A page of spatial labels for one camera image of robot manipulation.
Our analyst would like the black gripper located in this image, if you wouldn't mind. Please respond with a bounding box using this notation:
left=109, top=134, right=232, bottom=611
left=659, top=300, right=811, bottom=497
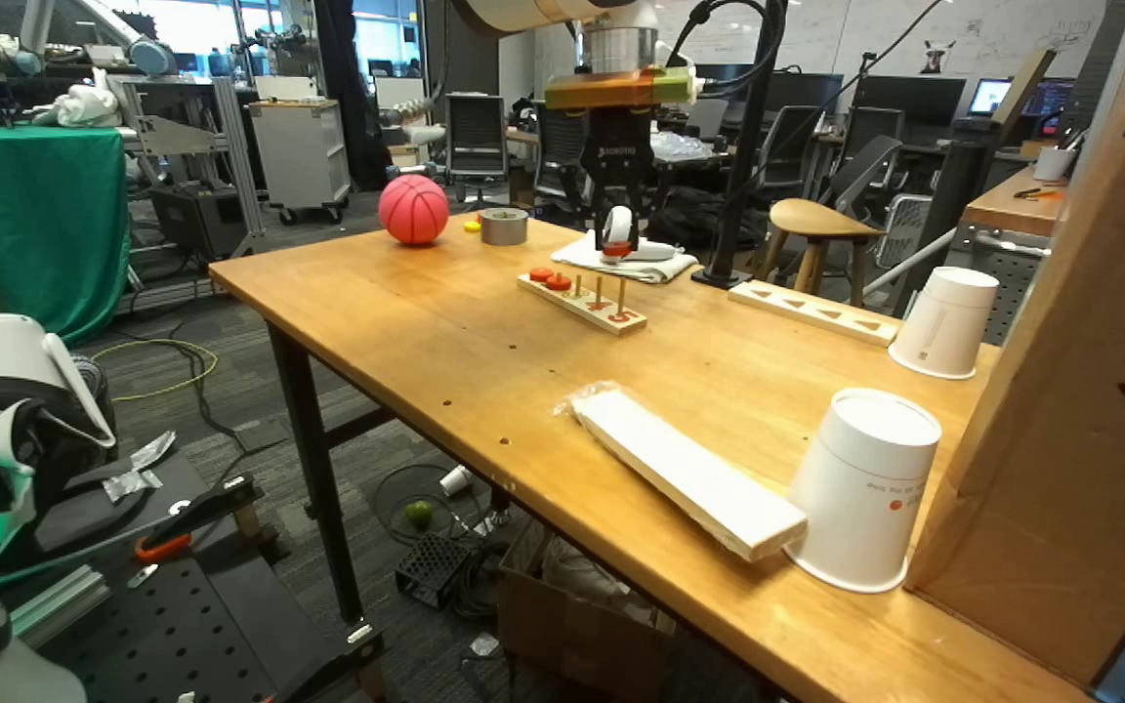
left=581, top=111, right=651, bottom=216

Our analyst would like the orange disc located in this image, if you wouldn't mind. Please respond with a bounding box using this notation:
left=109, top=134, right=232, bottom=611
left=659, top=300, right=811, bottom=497
left=601, top=244, right=634, bottom=259
left=526, top=270, right=570, bottom=292

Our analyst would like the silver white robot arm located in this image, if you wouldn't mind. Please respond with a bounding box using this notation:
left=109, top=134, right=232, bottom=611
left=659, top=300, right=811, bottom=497
left=453, top=0, right=659, bottom=216

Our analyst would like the wooden peg board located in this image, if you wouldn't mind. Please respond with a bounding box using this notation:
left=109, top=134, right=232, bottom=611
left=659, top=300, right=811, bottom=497
left=521, top=272, right=648, bottom=336

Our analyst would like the long wooden slotted board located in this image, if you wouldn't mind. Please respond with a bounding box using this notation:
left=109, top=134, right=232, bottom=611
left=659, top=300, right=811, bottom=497
left=728, top=281, right=902, bottom=348

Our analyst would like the white folded cloth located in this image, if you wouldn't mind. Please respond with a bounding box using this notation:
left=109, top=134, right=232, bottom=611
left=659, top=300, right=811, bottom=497
left=553, top=236, right=695, bottom=285

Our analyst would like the black metal stand pole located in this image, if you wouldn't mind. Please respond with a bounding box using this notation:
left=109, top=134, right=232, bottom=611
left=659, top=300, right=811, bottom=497
left=699, top=0, right=790, bottom=289

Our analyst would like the wooden stool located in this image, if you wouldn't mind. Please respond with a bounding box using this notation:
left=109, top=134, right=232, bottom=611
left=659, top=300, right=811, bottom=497
left=762, top=201, right=880, bottom=300

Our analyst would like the pink basketball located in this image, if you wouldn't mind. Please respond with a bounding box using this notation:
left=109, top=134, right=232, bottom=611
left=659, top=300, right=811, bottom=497
left=379, top=176, right=448, bottom=245

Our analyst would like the far white paper cup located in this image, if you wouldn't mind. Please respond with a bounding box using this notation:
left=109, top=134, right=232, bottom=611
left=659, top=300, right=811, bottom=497
left=891, top=266, right=1000, bottom=380

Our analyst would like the white paper cup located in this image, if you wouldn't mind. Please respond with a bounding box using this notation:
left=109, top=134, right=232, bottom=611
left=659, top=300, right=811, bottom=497
left=891, top=266, right=1000, bottom=380
left=784, top=387, right=941, bottom=594

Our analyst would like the white wooden plank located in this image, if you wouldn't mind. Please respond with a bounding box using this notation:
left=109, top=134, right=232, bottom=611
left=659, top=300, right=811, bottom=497
left=568, top=387, right=803, bottom=561

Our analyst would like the near white paper cup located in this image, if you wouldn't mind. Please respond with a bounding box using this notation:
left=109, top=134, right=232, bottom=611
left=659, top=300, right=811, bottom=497
left=784, top=387, right=941, bottom=594

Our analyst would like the green cloth table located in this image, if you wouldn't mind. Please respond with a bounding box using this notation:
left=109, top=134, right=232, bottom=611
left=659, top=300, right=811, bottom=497
left=0, top=125, right=127, bottom=345

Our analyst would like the white vr headset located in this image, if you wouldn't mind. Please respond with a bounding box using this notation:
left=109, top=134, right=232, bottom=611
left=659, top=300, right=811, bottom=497
left=0, top=313, right=118, bottom=548

